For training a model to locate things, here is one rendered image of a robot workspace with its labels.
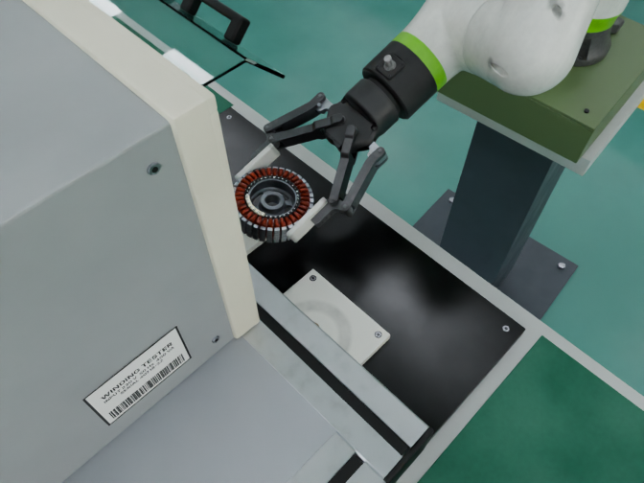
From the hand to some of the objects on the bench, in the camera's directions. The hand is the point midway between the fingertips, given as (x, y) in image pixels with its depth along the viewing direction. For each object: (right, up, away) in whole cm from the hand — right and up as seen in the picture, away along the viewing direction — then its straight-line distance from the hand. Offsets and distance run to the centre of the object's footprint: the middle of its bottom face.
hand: (274, 199), depth 77 cm
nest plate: (+5, -19, 0) cm, 20 cm away
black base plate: (-4, -14, +6) cm, 16 cm away
